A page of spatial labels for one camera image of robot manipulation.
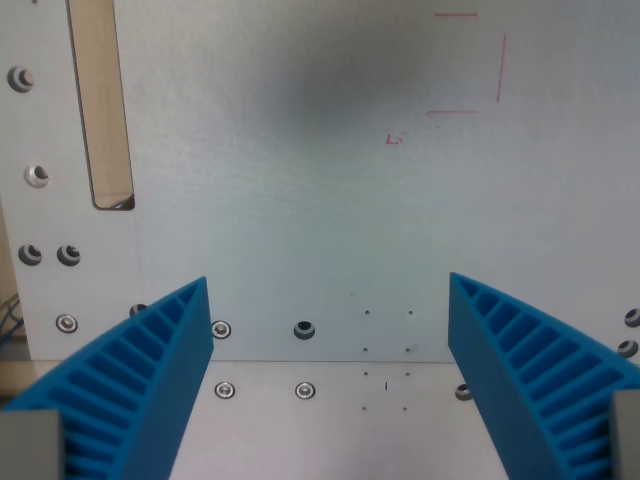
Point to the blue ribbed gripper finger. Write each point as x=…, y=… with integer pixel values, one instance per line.
x=150, y=370
x=520, y=365

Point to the silver socket head screw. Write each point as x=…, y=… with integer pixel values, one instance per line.
x=221, y=329
x=305, y=390
x=224, y=390
x=66, y=323

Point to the black recessed screw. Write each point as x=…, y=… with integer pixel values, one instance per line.
x=304, y=330
x=68, y=255
x=30, y=255

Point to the large slotted aluminium plate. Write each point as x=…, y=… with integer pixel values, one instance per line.
x=310, y=210

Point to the small aluminium base plate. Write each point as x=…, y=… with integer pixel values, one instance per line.
x=330, y=435

